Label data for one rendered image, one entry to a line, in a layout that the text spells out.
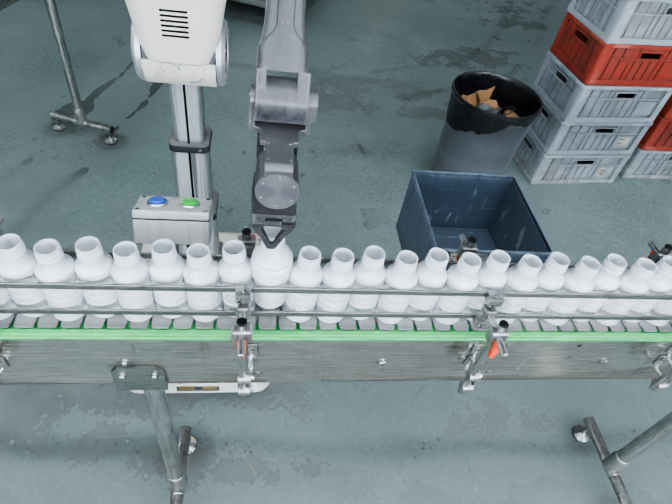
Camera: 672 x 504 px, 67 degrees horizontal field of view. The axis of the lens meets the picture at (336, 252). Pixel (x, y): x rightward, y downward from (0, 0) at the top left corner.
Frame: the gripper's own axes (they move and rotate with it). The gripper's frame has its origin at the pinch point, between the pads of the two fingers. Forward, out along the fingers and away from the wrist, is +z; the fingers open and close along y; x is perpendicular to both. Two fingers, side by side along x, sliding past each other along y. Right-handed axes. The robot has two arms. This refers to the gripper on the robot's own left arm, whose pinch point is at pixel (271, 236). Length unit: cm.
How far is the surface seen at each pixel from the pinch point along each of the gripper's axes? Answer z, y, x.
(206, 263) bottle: 4.8, -2.2, 10.3
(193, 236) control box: 11.8, 11.1, 14.2
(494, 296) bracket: 7.6, -5.3, -40.3
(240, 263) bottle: 5.1, -1.6, 4.9
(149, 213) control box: 7.7, 12.5, 22.1
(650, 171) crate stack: 109, 187, -250
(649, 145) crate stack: 88, 185, -235
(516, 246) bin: 35, 36, -71
